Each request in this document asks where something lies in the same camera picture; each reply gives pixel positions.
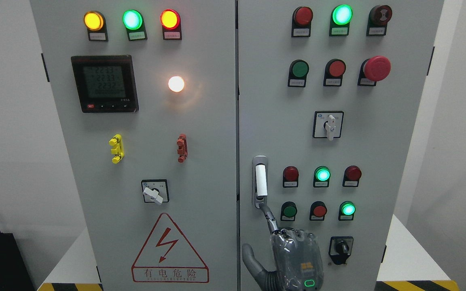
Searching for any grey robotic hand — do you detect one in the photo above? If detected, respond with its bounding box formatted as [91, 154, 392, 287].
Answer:
[242, 203, 324, 291]

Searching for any silver door handle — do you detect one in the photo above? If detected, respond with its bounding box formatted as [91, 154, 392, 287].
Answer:
[252, 155, 268, 209]

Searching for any right grey cabinet door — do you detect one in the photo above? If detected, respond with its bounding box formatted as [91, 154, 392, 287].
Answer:
[238, 0, 444, 291]

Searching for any grey cabinet door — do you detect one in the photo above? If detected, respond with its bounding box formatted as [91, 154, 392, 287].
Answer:
[31, 0, 238, 291]
[238, 0, 444, 291]

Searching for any left grey cabinet door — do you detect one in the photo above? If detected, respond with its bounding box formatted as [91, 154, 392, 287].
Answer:
[31, 0, 238, 291]

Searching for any green push button lower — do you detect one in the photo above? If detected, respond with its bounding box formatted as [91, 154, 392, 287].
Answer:
[280, 201, 297, 221]

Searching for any green push button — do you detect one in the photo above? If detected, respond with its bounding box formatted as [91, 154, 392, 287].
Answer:
[287, 59, 309, 88]
[280, 201, 297, 221]

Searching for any red push button lower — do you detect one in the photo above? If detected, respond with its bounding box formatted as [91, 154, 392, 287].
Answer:
[309, 201, 328, 221]

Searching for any red push button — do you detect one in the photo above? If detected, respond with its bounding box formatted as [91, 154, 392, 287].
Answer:
[323, 59, 346, 87]
[309, 201, 328, 221]

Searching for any green lit button lower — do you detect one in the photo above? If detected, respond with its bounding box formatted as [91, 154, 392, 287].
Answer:
[338, 201, 356, 221]

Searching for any red indicator light middle left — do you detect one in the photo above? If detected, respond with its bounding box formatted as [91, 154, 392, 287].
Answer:
[282, 166, 299, 188]

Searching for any green lit light middle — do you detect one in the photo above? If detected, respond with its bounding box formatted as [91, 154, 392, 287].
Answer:
[313, 166, 331, 188]

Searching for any green lit light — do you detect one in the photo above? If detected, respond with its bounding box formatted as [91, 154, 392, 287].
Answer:
[329, 4, 353, 36]
[313, 166, 331, 188]

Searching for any red indicator light middle right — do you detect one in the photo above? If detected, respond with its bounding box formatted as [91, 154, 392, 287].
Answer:
[343, 165, 362, 187]

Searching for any red electrical hazard sticker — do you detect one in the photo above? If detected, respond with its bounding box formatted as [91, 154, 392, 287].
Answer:
[131, 213, 209, 283]

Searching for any red terminal connector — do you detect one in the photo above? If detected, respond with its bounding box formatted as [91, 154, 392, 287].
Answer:
[176, 134, 188, 163]

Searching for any green push button upper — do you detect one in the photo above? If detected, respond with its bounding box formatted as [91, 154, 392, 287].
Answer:
[287, 59, 309, 88]

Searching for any red push button upper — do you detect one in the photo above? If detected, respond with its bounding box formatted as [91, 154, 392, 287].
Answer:
[323, 59, 346, 87]

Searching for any red emergency stop button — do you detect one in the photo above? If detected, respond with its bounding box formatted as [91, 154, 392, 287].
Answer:
[357, 55, 392, 86]

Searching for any white lit indicator light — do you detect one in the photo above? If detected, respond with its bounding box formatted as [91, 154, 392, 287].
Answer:
[168, 76, 185, 93]

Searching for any yellow terminal connector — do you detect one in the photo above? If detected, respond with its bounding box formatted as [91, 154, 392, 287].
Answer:
[108, 134, 125, 164]

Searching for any red indicator light top right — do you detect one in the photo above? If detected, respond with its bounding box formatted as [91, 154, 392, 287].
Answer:
[291, 6, 313, 38]

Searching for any green lit light top right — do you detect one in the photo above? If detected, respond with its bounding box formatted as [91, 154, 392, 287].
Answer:
[329, 4, 353, 36]

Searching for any dark red buzzer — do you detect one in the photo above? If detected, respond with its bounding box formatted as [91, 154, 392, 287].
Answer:
[366, 5, 392, 36]

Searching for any black digital power meter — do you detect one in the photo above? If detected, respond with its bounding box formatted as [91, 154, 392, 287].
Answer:
[71, 55, 139, 114]

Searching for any red lit indicator light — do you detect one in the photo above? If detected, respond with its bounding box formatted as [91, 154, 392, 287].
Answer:
[160, 9, 182, 40]

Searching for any green indicator light top left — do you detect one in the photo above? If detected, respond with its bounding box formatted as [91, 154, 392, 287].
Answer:
[122, 9, 148, 41]

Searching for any yellow indicator light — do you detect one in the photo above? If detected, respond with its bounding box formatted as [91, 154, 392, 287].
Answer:
[83, 11, 108, 41]

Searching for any black rotary selector switch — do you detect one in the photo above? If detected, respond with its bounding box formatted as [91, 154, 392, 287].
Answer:
[328, 236, 354, 265]

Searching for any upper white rotary switch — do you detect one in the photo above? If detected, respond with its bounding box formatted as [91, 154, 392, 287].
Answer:
[312, 111, 344, 141]

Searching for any white rotary switch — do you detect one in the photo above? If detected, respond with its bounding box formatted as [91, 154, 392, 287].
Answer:
[312, 111, 344, 141]
[141, 179, 170, 205]

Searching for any left white rotary switch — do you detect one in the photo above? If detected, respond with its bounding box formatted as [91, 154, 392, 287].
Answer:
[141, 179, 170, 205]

